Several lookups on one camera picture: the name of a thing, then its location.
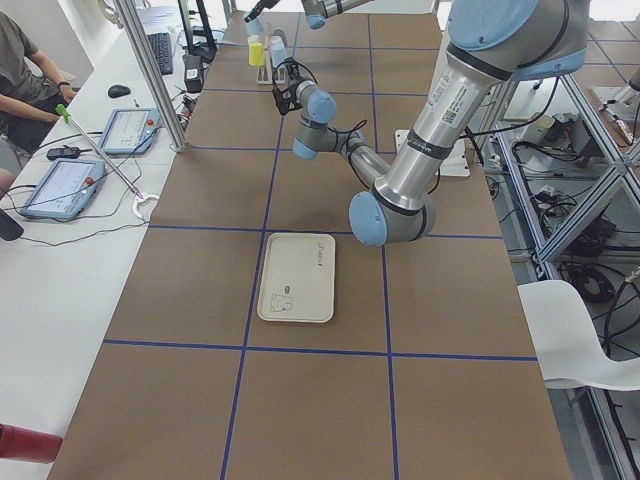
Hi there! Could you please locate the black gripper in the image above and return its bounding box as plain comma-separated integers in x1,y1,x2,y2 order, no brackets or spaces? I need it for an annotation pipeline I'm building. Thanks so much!
272,57,317,116
244,0,278,23

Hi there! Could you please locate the yellow cup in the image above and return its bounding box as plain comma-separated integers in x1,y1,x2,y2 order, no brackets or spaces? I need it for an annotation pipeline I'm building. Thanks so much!
248,42,265,67

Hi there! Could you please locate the light blue cup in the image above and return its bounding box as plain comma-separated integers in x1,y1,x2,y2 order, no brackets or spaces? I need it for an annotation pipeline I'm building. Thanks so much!
270,37,288,69

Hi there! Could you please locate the grey cup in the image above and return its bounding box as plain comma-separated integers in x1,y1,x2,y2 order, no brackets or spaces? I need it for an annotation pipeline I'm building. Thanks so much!
271,28,287,45

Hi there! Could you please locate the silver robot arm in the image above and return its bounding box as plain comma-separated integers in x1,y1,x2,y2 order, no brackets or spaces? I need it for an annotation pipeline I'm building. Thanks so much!
244,0,371,30
272,0,589,246

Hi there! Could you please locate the black monitor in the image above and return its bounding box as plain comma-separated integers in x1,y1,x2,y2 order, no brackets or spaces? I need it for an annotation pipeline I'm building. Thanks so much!
177,0,217,64

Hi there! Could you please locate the black label box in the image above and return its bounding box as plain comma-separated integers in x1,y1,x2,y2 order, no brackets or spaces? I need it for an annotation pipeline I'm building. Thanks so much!
182,54,204,93

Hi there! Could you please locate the black keyboard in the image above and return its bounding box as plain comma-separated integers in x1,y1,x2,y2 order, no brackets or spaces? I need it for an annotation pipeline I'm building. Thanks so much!
147,32,173,75

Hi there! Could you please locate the far teach pendant tablet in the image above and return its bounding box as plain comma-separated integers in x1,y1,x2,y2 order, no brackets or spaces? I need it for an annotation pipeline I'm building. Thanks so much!
99,108,162,156

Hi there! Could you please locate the teach pendant tablet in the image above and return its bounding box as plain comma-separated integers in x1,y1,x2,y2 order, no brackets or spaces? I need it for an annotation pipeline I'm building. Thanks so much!
99,108,162,156
19,159,106,220

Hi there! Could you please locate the black computer mouse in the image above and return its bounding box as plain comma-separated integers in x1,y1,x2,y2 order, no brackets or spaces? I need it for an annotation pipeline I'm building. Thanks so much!
107,84,131,99

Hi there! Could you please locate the metal grabber stick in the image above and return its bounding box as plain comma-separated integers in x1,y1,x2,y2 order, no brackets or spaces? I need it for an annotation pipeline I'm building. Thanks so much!
55,104,159,220

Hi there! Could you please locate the cream plastic tray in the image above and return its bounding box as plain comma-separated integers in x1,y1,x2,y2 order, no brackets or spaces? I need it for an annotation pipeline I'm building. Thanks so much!
256,232,336,324

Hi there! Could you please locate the near teach pendant tablet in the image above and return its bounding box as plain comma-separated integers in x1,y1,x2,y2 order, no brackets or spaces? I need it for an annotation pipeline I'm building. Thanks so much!
19,159,106,220

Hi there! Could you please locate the seated person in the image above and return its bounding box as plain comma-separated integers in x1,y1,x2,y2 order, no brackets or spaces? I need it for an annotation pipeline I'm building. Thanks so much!
0,9,81,191

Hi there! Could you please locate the white plastic chair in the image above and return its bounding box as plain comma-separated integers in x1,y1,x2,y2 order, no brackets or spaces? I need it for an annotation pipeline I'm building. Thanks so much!
518,280,639,391

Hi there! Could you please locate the red fire extinguisher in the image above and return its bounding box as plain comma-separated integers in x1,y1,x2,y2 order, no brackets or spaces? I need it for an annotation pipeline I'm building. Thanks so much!
1,424,63,464

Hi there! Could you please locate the white wire cup rack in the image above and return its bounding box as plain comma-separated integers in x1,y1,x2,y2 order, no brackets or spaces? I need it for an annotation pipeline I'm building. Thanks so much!
247,24,287,85

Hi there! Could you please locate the aluminium frame post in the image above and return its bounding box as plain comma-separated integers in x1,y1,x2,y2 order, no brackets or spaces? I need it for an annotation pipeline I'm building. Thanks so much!
114,0,187,153

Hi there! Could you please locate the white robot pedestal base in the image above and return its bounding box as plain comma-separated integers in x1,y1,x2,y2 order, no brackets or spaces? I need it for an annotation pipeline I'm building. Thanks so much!
394,129,470,178

